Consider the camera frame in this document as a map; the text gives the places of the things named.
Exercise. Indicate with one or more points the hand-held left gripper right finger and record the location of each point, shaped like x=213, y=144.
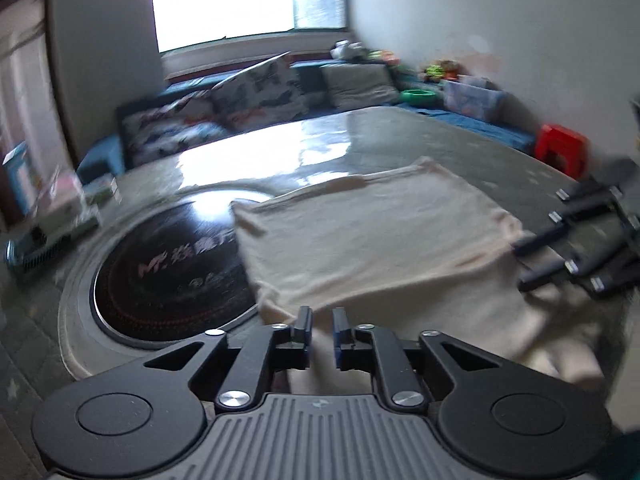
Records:
x=342, y=332

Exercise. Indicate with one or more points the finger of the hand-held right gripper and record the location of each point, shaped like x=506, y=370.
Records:
x=542, y=236
x=547, y=274

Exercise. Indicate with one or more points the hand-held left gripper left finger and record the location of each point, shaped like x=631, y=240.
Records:
x=302, y=332

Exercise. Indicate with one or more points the cream fleece garment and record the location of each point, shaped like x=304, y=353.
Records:
x=380, y=240

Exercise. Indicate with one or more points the red plastic stool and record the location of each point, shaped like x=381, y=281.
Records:
x=562, y=142

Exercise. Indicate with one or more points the blue sofa blanket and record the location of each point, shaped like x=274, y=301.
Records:
x=490, y=127

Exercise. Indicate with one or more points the black round induction cooker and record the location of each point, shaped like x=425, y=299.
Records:
x=170, y=270

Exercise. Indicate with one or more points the clear plastic storage box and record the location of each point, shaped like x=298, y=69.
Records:
x=472, y=100

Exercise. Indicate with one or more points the green bowl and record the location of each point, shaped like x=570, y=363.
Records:
x=417, y=97

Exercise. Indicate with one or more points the brown plush bear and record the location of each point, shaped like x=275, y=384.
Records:
x=450, y=67

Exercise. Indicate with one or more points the green plush toy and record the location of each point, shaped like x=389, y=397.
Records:
x=432, y=71

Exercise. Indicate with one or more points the orange and green toy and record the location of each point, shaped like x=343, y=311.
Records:
x=385, y=57

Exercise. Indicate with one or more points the grey cushion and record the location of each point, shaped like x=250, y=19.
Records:
x=357, y=85

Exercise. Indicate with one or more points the flat butterfly print cushion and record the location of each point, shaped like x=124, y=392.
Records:
x=170, y=130

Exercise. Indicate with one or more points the large butterfly print cushion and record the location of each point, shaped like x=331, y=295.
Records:
x=262, y=92

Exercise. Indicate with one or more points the green packet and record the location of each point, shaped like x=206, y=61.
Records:
x=102, y=190

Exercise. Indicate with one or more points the blue corner sofa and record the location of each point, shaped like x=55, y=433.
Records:
x=310, y=80

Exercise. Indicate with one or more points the black and white plush toy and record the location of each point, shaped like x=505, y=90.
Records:
x=347, y=50

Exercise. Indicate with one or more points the white box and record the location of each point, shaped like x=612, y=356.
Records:
x=65, y=205

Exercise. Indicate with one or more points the blue small item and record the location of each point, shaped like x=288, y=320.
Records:
x=35, y=257

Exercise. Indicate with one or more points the window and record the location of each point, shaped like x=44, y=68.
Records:
x=225, y=0

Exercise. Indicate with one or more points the dark wooden door frame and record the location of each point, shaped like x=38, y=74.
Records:
x=62, y=60

